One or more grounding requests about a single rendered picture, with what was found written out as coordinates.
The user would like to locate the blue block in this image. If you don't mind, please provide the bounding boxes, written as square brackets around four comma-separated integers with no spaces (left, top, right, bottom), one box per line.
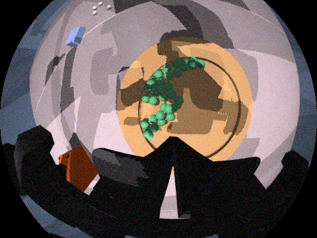
[66,26,86,47]

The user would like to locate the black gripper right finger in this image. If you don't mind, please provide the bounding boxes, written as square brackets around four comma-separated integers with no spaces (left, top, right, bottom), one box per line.
[172,137,261,219]

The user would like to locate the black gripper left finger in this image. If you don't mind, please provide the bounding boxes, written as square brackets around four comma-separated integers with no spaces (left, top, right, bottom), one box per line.
[92,137,174,209]

